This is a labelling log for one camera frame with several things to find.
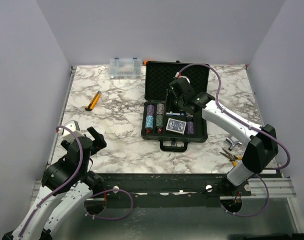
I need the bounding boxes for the ace of spades card deck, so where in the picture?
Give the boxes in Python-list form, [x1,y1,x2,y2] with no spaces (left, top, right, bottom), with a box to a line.
[166,112,185,117]

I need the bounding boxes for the purple 500 chip stack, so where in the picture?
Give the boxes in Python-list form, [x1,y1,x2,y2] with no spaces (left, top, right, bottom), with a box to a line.
[186,121,194,135]

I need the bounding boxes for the black poker set case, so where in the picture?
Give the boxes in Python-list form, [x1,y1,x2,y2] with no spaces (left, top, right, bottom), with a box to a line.
[141,61,208,152]

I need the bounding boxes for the blue back card deck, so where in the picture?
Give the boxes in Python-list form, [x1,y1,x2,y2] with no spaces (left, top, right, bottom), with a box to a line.
[165,118,187,135]

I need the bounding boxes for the blue tan 10 chip stack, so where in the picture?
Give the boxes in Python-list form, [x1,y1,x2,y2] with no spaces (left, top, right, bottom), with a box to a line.
[186,114,194,121]

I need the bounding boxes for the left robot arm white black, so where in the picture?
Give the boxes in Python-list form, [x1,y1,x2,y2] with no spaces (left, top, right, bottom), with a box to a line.
[3,126,107,240]

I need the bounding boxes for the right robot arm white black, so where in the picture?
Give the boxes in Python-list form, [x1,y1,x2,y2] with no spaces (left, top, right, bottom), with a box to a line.
[169,77,278,196]

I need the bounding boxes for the purple chip stack back left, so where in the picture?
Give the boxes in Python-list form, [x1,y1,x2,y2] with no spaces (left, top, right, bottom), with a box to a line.
[147,104,155,116]

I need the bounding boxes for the dark green chip stack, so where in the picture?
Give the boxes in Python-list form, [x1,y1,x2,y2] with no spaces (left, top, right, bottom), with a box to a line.
[155,114,164,129]

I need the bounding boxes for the light blue chip stack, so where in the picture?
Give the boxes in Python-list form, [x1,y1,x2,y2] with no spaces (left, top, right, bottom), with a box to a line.
[145,115,154,131]

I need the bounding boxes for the yellow black utility knife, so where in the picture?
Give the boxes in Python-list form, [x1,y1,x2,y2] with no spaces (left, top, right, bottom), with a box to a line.
[85,91,101,112]

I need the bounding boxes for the clear plastic organizer box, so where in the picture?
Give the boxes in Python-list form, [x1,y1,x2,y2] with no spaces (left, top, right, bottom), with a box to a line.
[109,58,142,79]

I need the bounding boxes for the silver metal clamp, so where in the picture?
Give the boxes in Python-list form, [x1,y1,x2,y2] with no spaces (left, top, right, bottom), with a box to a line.
[225,136,242,151]

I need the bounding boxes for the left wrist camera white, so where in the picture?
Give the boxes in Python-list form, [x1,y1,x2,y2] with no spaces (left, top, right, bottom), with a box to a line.
[62,120,82,143]

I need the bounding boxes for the yellow handled pliers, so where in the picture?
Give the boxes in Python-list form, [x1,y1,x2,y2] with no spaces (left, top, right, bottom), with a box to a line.
[220,148,242,167]

